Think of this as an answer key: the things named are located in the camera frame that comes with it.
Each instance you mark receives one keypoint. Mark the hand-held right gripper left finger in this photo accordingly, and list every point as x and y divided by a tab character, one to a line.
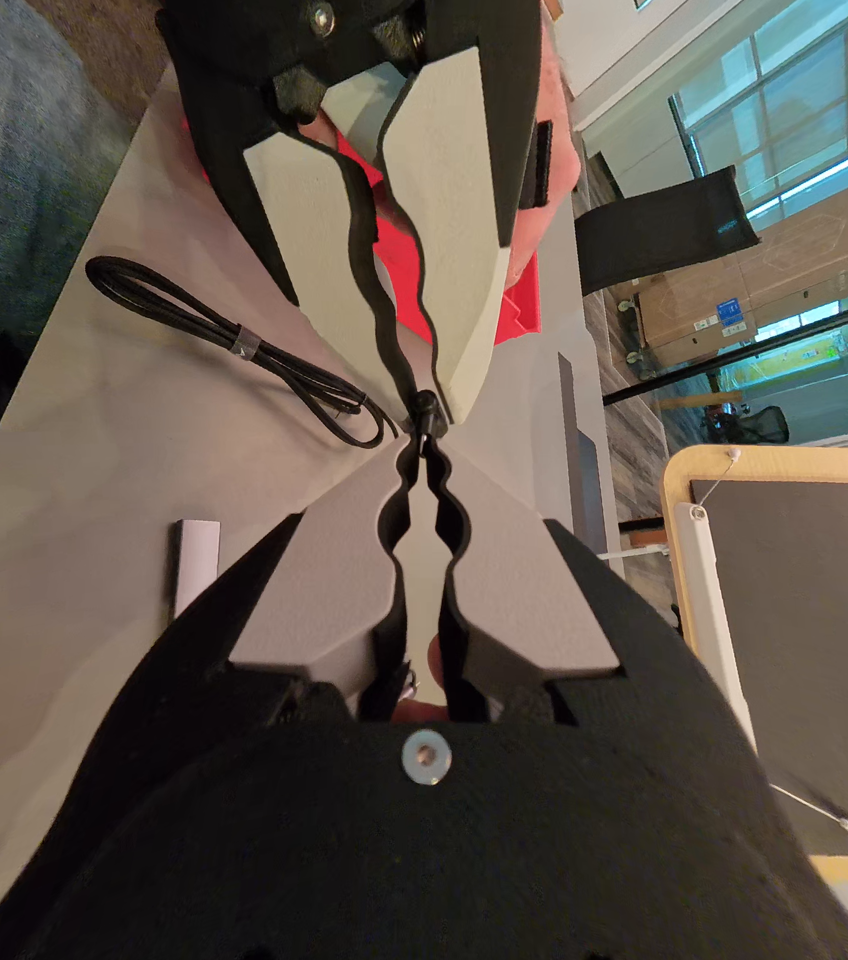
319	585

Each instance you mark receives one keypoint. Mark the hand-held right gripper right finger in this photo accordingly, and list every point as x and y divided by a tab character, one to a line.
529	600

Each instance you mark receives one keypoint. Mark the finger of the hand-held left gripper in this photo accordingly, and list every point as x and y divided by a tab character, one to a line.
311	225
461	187

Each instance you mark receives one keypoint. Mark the grey lettered USB hub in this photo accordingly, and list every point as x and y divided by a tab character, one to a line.
197	562

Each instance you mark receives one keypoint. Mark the red plastic bin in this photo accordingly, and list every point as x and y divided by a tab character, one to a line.
521	315

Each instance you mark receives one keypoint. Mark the person's left hand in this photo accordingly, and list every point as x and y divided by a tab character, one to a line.
562	150

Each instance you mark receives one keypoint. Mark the metal stand rod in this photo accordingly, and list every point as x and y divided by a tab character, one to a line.
633	553

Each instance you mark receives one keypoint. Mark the black cloth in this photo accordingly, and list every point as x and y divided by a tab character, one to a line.
656	225

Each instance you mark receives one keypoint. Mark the wooden framed dark board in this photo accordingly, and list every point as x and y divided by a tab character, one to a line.
806	637

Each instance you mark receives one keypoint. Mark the black office chair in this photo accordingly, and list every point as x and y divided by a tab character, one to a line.
765	426

